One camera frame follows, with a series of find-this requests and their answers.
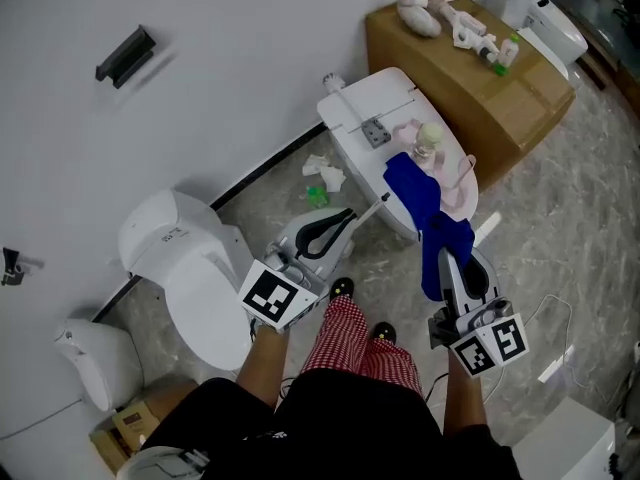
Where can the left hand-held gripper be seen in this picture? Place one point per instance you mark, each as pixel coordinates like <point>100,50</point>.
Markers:
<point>270,295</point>

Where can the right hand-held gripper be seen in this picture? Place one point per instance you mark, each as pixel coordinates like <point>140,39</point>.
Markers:
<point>500,348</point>

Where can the blue microfibre cloth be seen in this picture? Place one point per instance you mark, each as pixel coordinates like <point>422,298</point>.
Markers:
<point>435,268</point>
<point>410,183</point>

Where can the white labelled tube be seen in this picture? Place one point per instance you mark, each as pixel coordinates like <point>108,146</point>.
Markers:
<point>372,209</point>

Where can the white plastic brush tool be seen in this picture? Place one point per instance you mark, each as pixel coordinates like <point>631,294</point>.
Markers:
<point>350,105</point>

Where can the person's left forearm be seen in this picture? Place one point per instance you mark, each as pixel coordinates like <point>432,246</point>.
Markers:
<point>262,368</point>

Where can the person's right forearm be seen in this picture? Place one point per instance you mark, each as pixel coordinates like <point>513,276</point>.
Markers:
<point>465,403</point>

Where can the white toilet with hinged lid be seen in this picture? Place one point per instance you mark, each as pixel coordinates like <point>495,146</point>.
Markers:
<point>370,168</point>

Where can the white toilet with labelled lid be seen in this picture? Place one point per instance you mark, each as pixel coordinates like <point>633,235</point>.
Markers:
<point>200,288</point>

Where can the white smart toilet dark button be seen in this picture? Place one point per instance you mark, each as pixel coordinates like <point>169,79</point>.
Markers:
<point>555,33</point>

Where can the black paper holder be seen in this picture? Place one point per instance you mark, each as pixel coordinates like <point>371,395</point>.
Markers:
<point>12,265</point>

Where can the green plastic bottle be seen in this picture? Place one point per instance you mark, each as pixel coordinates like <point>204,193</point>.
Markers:
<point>317,198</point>

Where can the person's left black slipper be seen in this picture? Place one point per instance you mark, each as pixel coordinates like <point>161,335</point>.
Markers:
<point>342,289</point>

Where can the person's black slipper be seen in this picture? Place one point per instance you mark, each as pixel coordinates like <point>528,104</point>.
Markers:
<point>342,289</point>
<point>385,333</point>

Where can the crumpled white tissue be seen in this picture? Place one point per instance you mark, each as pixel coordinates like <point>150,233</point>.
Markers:
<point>330,175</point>

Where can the red checked trousers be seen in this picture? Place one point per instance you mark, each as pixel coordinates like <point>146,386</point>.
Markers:
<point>345,338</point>

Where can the person's right black slipper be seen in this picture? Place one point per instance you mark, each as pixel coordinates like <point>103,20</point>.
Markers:
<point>385,333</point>

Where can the small grey metal box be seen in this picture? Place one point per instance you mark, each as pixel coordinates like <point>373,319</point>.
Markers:
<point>376,133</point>

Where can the pink bottle cream cap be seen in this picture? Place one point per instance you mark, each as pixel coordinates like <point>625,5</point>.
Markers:
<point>427,140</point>

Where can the white cabinet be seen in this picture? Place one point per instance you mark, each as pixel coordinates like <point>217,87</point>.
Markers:
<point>565,443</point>

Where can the person's black shirt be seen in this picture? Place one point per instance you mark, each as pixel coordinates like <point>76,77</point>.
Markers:
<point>350,433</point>

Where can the large brown cardboard box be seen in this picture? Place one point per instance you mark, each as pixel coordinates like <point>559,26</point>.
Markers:
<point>450,68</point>

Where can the white bottle green cap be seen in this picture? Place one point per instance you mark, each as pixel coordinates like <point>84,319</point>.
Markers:
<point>507,53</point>

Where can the white plush toy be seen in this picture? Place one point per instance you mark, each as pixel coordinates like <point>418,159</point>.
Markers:
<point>420,15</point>

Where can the crumpled brown cardboard box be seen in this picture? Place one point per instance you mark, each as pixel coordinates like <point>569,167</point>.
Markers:
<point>130,418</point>

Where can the white spray gun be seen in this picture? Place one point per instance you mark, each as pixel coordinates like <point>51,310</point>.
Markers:
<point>465,25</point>

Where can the white waist pack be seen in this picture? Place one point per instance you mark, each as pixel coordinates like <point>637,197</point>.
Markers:
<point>155,463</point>

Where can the black wall shelf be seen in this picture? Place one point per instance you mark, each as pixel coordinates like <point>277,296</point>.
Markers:
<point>125,58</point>

